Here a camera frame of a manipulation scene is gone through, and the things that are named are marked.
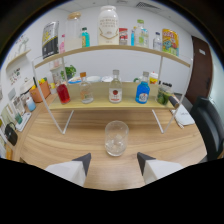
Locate light blue cup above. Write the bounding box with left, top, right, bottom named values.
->
left=25, top=96, right=37, bottom=112

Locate clear drinking glass with ice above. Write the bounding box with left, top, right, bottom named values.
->
left=104, top=120, right=130, bottom=158

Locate white notebook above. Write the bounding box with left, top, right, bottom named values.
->
left=171, top=103, right=196, bottom=129

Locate black handbag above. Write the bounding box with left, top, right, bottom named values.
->
left=4, top=121, right=19, bottom=147

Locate black chair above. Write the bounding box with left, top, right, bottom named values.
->
left=189, top=95, right=224, bottom=161

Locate white-framed wooden shelf rack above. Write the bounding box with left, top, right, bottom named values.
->
left=31, top=44, right=194, bottom=135

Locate red liquid glass bottle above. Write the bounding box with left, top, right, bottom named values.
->
left=55, top=81, right=72, bottom=105

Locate blue liquid bottle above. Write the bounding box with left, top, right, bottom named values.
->
left=135, top=71, right=151, bottom=105

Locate clear bottle with orange cap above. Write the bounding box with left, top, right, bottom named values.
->
left=79, top=71, right=95, bottom=105

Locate orange pot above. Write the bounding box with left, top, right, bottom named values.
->
left=29, top=80, right=52, bottom=104

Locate green plant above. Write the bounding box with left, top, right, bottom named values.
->
left=60, top=64, right=77, bottom=81

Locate brown door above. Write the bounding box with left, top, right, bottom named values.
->
left=185, top=35, right=213, bottom=105

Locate small pink bottle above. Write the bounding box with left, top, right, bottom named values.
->
left=59, top=33, right=66, bottom=54

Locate small clear bottle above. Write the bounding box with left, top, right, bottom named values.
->
left=152, top=31, right=163, bottom=52

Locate black and yellow bag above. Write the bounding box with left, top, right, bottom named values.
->
left=41, top=20, right=60, bottom=60

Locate teal liquid bottle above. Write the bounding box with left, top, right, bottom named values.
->
left=81, top=27, right=91, bottom=48

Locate small blue bottle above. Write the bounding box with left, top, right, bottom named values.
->
left=130, top=28, right=137, bottom=47

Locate clear bottle with green label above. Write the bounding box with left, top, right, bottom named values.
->
left=134, top=19, right=150, bottom=48

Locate red and white can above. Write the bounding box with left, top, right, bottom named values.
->
left=118, top=27, right=129, bottom=46

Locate glass jar with cork lid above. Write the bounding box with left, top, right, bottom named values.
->
left=64, top=11, right=83, bottom=52

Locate large white milk bottle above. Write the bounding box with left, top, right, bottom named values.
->
left=97, top=5, right=120, bottom=46

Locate wooden wall shelf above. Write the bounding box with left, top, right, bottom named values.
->
left=5, top=49, right=32, bottom=70

